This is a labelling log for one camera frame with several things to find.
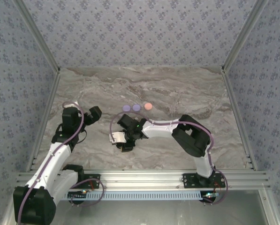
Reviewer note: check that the long aluminium mounting rail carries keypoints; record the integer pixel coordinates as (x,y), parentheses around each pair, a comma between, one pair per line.
(139,179)

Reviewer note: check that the purple round earbud case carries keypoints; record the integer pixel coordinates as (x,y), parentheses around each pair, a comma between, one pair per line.
(136,107)
(126,107)

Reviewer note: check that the aluminium lower frame bar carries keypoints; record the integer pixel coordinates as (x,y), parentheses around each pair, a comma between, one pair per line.
(8,216)
(271,211)

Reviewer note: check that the pink round earbud case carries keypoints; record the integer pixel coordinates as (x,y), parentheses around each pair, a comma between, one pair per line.
(148,106)

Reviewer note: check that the grey metal base panel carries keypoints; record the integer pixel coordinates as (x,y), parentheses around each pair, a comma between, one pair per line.
(153,213)

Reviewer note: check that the small led circuit board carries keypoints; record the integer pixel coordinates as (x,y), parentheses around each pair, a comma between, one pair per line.
(210,196)
(78,194)

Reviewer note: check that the aluminium upright frame post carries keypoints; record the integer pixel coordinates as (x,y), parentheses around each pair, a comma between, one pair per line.
(38,35)
(244,35)

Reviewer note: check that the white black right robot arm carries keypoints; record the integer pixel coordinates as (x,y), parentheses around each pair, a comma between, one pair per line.
(158,129)

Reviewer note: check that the aluminium table side rail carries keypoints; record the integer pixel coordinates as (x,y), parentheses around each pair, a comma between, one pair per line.
(234,100)
(48,105)

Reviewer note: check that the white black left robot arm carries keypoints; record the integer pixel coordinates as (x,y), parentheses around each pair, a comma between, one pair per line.
(50,161)

